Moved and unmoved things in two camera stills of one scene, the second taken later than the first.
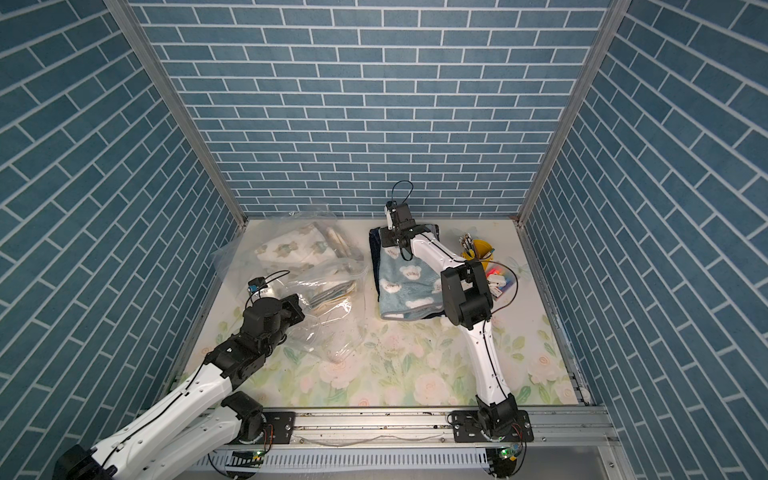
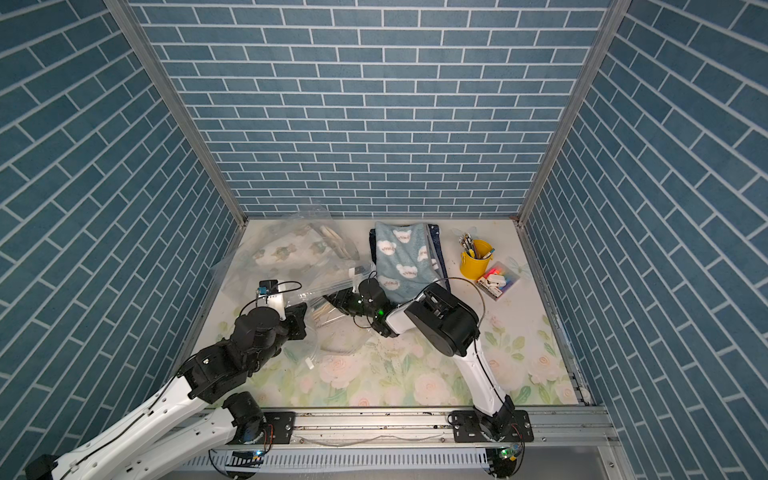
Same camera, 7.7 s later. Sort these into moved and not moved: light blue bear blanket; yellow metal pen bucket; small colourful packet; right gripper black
Moved: right gripper black
Not moved: yellow metal pen bucket; small colourful packet; light blue bear blanket
